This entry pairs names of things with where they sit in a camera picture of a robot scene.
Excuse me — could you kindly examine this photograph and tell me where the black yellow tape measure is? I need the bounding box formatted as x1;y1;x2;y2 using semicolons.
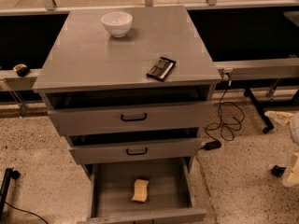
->
13;63;30;77

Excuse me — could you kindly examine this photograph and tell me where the grey middle drawer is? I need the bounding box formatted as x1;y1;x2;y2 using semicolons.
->
69;138;201;164

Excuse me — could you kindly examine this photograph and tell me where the black middle drawer handle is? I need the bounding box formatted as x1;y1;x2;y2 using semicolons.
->
126;147;148;156

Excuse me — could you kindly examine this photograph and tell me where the grey top drawer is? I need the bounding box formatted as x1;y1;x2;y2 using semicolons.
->
49;102;212;136

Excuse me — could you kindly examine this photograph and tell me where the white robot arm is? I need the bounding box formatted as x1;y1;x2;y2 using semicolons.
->
264;111;299;188

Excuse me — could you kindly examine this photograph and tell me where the black top drawer handle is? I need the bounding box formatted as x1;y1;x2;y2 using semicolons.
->
121;113;148;122

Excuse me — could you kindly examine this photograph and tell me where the silver cable clamp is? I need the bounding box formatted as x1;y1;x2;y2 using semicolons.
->
221;68;233;80

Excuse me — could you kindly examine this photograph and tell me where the black drawer handle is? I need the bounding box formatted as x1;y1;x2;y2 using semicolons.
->
126;147;148;156
121;113;148;122

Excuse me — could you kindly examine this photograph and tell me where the grey drawer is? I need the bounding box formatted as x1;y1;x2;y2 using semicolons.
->
78;158;206;224
69;138;201;164
49;102;212;136

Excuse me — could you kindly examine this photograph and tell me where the grey bottom drawer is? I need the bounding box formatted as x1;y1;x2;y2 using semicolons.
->
78;158;206;224

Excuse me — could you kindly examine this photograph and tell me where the black stand leg left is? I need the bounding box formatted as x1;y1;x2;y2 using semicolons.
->
0;168;21;219

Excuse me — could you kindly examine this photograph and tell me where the black table leg with caster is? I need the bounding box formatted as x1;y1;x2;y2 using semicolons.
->
244;88;274;134

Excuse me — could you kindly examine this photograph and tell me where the white ceramic bowl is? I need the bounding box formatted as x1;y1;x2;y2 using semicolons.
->
101;11;133;37

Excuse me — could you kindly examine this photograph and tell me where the black power adapter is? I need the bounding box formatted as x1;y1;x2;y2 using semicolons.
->
204;140;221;150

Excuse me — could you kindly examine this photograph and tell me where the black power cable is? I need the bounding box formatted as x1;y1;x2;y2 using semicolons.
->
204;77;246;143

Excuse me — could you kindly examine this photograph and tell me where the black caster wheel right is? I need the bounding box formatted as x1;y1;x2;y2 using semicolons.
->
271;165;286;177

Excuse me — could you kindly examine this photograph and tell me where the yellow sponge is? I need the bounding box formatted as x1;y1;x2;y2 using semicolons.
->
132;179;149;203

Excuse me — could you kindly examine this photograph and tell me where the grey drawer cabinet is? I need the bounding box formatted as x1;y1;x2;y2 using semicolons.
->
32;5;222;224

